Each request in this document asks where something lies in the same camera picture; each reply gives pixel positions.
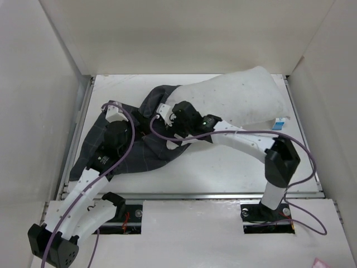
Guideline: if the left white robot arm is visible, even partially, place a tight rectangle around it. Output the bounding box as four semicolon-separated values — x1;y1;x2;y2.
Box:
27;121;135;267

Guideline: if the white pillow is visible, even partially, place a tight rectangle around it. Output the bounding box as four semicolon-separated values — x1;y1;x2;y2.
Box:
165;66;290;127

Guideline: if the dark grey checked pillowcase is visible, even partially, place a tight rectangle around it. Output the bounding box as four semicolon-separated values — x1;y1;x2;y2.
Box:
69;85;190;181

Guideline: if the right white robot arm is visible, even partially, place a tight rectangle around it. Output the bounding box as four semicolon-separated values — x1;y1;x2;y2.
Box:
157;101;301;220

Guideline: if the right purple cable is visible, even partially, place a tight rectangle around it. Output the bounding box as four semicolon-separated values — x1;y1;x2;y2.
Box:
149;116;327;236

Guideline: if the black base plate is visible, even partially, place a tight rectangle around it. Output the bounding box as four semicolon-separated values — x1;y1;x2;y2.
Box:
240;203;295;235
99;204;143;235

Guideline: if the pink object in corner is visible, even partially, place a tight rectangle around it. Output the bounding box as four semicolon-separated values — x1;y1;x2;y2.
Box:
312;258;330;268

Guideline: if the blue white pillow label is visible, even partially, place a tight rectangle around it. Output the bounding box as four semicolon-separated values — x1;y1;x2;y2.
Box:
272;117;286;131

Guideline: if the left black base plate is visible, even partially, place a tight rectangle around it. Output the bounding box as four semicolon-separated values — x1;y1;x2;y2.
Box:
99;204;143;235

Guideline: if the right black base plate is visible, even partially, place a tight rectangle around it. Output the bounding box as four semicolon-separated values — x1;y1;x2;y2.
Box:
240;203;295;235

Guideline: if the aluminium rail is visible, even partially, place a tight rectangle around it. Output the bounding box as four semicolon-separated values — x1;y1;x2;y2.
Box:
117;192;325;200

